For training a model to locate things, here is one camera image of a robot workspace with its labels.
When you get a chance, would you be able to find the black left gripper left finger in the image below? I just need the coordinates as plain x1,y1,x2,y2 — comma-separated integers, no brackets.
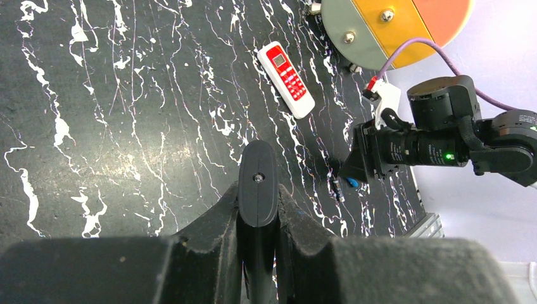
1,184,242,303

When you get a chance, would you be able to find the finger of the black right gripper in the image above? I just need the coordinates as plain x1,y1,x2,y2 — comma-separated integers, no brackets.
339,125,369,183

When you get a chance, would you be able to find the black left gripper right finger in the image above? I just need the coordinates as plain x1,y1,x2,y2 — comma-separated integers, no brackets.
276,186,517,303

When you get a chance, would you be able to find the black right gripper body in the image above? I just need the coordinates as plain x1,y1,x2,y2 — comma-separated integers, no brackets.
360,121,469,181

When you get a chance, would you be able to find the blue battery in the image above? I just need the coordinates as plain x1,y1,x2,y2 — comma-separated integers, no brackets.
346,177,360,187

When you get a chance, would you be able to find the black battery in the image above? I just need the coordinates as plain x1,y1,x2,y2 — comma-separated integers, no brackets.
331,179,345,203

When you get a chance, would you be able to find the white remote control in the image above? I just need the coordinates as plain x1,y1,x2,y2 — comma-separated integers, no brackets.
256,41,315,119

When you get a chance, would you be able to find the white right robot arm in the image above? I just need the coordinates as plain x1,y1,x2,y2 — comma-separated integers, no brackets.
341,75,536,187

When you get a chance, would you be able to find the round orange drawer cabinet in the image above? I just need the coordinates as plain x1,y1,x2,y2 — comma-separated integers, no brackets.
306,0,474,73

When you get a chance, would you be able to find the aluminium frame rail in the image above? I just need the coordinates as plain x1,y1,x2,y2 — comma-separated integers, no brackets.
405,213,445,239

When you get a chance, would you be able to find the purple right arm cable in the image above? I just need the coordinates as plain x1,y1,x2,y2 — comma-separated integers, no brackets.
376,37,521,113

